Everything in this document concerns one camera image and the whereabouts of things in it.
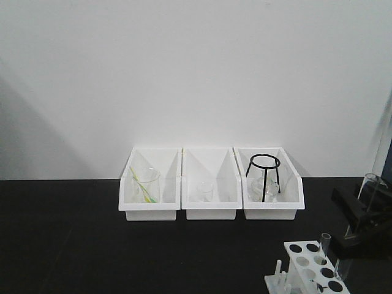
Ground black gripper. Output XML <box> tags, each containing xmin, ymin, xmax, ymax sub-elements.
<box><xmin>331</xmin><ymin>188</ymin><xmax>391</xmax><ymax>260</ymax></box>

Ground clear glass test tube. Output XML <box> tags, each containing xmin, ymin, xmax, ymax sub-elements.
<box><xmin>318</xmin><ymin>233</ymin><xmax>331</xmax><ymax>265</ymax></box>
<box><xmin>344</xmin><ymin>173</ymin><xmax>380</xmax><ymax>239</ymax></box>

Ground white test tube rack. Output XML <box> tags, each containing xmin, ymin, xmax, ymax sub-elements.
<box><xmin>264</xmin><ymin>241</ymin><xmax>350</xmax><ymax>294</ymax></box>

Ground right white plastic bin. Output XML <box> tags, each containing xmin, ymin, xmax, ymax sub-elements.
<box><xmin>233</xmin><ymin>147</ymin><xmax>305</xmax><ymax>220</ymax></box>

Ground white plastic bin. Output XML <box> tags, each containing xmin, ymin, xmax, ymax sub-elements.
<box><xmin>118</xmin><ymin>147</ymin><xmax>182</xmax><ymax>222</ymax></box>
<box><xmin>181</xmin><ymin>148</ymin><xmax>243</xmax><ymax>221</ymax></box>
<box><xmin>233</xmin><ymin>147</ymin><xmax>305</xmax><ymax>220</ymax></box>

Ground glass flask in bin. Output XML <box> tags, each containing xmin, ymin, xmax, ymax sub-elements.
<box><xmin>251</xmin><ymin>178</ymin><xmax>279</xmax><ymax>203</ymax></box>

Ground middle white plastic bin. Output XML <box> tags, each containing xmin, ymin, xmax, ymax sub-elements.
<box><xmin>181</xmin><ymin>148</ymin><xmax>243</xmax><ymax>221</ymax></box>

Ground small glass beaker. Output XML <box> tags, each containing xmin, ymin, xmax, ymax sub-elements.
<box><xmin>197</xmin><ymin>181</ymin><xmax>214</xmax><ymax>202</ymax></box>

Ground yellow green stirring rod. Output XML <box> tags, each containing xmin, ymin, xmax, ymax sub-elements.
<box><xmin>130</xmin><ymin>167</ymin><xmax>160</xmax><ymax>203</ymax></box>

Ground left white plastic bin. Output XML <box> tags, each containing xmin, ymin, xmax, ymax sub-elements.
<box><xmin>118</xmin><ymin>147</ymin><xmax>182</xmax><ymax>222</ymax></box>

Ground large glass beaker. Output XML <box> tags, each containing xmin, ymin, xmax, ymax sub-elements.
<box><xmin>130</xmin><ymin>167</ymin><xmax>160</xmax><ymax>203</ymax></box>

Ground black wire tripod stand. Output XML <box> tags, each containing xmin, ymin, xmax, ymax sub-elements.
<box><xmin>246</xmin><ymin>153</ymin><xmax>281</xmax><ymax>194</ymax></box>

